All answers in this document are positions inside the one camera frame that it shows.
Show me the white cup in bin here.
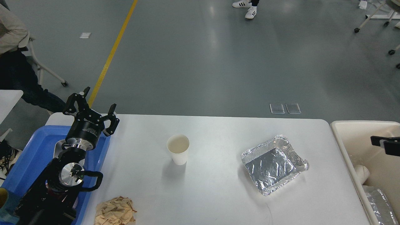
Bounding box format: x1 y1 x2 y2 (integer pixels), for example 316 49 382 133
354 165 370 185

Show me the white rolling chair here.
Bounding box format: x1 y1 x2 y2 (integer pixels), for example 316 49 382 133
20 37 69 87

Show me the aluminium foil tray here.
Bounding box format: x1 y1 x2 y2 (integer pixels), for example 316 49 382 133
241 134 309 196

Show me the white wheeled rack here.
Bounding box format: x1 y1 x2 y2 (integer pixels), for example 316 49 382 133
354 0 400 69

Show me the white paper by rack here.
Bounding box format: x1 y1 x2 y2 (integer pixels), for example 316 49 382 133
358 0 368 10

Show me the clear floor plate left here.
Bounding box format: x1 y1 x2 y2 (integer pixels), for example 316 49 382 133
269 103 285 114

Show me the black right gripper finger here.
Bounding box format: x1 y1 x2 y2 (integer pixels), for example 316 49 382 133
370 136 400 157

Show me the blue plastic tray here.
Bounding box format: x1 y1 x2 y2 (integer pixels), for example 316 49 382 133
0 125 112 225

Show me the person with white sneakers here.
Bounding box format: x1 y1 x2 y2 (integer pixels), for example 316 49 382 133
232 0 259 19

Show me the white paper cup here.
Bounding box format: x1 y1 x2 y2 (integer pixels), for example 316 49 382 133
166 134 190 165

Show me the person in beige sweater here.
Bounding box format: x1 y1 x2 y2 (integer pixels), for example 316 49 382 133
0 0 66 113

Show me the stainless steel rectangular container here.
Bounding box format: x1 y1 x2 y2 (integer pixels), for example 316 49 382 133
53 140 66 158

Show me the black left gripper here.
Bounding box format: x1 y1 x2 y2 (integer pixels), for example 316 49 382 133
62 87 120 151

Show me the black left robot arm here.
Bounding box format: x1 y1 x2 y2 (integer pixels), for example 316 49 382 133
14 87 119 225

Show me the foil tray in bin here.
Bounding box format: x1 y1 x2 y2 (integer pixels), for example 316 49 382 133
362 185 399 225

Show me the crumpled brown paper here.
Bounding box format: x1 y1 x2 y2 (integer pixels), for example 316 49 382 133
94 196 137 225

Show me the beige plastic bin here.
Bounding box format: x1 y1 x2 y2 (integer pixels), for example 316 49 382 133
330 121 400 225

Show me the clear floor plate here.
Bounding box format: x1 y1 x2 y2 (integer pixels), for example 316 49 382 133
285 103 302 114
269 103 285 114

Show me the clear floor plate right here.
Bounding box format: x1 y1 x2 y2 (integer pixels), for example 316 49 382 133
285 103 302 114

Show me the pink mug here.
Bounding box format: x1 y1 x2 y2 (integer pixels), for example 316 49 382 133
46 182 79 211

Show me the white side table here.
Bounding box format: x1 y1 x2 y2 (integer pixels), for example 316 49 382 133
0 90 23 124

